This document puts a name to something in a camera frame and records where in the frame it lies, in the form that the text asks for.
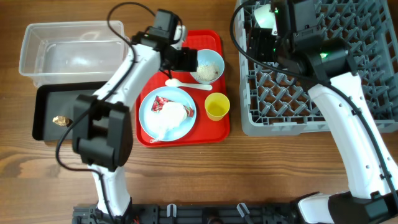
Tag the walnut shell scraps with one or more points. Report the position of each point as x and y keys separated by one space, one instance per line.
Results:
x=61 y=121

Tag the green bowl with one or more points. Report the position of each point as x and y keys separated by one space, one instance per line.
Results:
x=265 y=18

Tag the white rice leftovers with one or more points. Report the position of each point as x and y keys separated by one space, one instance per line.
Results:
x=207 y=73

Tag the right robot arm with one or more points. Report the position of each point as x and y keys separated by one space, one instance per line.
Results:
x=288 y=33

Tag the yellow plastic cup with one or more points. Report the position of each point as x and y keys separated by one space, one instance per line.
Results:
x=217 y=106

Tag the light blue bowl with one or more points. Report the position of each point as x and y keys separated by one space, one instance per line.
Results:
x=207 y=56

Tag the red serving tray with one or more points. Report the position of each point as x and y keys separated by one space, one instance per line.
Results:
x=204 y=130

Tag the light blue plate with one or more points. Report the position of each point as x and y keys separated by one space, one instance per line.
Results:
x=172 y=93

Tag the black plastic tray bin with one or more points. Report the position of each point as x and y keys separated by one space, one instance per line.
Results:
x=57 y=100

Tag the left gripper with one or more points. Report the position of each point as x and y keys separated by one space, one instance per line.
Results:
x=189 y=63

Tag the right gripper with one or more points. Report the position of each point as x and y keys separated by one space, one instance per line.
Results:
x=259 y=45

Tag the white tissue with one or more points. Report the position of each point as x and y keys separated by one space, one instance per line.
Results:
x=169 y=117

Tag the white plastic spoon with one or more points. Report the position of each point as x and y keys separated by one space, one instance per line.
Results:
x=176 y=83

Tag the grey dishwasher rack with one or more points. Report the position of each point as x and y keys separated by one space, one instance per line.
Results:
x=274 y=104

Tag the clear plastic storage bin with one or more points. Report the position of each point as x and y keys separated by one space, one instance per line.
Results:
x=70 y=52

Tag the red snack wrapper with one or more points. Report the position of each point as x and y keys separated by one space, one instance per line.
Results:
x=159 y=103

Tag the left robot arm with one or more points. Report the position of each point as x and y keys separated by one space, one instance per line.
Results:
x=101 y=128

